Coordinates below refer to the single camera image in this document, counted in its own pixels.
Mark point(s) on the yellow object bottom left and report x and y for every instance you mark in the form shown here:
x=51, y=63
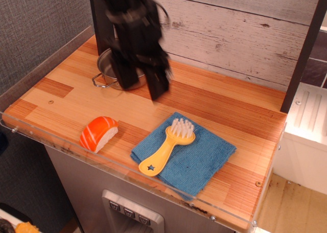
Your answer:
x=26, y=227

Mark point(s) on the clear acrylic edge guard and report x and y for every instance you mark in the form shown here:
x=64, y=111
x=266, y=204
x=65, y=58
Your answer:
x=231, y=195

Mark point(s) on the blue folded cloth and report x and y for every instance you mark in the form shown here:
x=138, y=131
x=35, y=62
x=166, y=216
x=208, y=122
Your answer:
x=189, y=167

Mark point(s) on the dark vertical post left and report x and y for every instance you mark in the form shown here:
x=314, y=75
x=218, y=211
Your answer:
x=104, y=30

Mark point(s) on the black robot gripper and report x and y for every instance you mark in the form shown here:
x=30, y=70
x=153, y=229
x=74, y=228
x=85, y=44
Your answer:
x=138, y=29

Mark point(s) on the grey cabinet with button panel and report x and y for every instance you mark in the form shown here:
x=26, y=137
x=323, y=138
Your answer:
x=103, y=202

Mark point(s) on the yellow brush with white bristles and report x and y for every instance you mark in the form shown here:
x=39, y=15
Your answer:
x=179, y=133

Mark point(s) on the orange salmon sushi toy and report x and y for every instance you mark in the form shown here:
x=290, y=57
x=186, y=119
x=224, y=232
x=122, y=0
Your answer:
x=98, y=133

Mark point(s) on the white toy sink unit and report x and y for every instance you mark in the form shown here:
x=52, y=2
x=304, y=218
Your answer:
x=301, y=155

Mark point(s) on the dark vertical post right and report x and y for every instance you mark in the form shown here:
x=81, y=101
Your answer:
x=308, y=44

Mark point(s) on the dark vertical post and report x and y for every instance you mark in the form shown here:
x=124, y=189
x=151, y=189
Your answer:
x=104, y=30
x=308, y=44

